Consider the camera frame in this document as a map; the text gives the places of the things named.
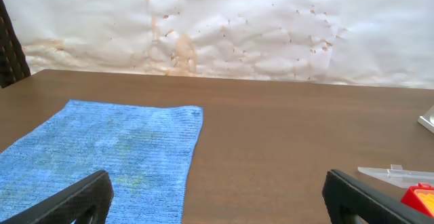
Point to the blue cloth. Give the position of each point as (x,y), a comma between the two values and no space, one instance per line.
(118,142)

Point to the white and blue stand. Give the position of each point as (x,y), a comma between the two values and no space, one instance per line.
(429,121)

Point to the red and yellow tip box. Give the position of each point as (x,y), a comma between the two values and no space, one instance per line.
(418,197)

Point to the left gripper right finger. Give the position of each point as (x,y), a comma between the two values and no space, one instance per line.
(359,200)

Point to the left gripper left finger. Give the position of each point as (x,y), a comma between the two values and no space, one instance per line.
(84,193)

